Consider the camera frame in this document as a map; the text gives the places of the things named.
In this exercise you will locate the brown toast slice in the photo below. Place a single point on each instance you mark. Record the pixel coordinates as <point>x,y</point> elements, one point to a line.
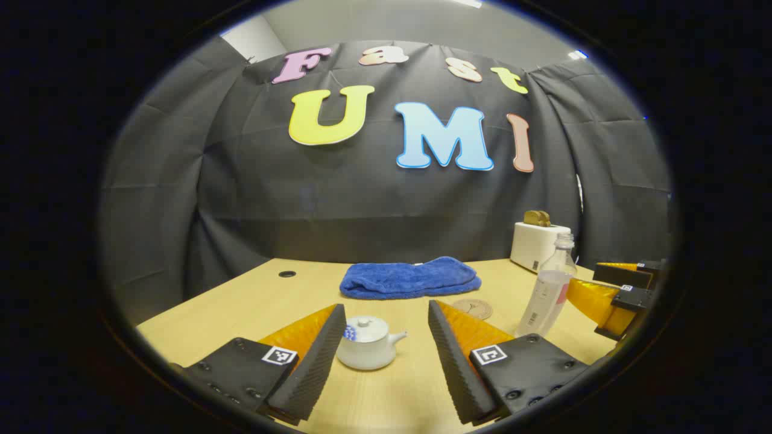
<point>537,218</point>

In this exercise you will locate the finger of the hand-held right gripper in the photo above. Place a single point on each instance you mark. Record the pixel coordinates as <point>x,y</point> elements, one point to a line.
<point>597,301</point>
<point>624,276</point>

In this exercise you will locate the round wooden coaster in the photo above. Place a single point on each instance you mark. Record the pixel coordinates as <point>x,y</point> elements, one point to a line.
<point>473,308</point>

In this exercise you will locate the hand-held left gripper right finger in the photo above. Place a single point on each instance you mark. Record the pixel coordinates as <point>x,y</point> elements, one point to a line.
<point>452,361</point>

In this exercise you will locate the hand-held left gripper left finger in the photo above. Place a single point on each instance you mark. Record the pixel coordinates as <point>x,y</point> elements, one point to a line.
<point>319,361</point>

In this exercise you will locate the white toaster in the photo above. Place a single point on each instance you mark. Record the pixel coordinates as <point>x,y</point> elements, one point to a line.
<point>534,247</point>

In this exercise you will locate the white ceramic teacup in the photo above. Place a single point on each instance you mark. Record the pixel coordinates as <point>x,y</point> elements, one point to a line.
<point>365,355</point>

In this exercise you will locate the black backdrop cloth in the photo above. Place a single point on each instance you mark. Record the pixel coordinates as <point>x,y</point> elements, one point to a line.
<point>362,199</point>

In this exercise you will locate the clear plastic water bottle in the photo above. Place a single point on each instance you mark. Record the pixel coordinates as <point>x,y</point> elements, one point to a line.
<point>546,295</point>

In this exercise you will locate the blue towel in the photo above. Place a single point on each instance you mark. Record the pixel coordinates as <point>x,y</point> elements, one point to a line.
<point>410,278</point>

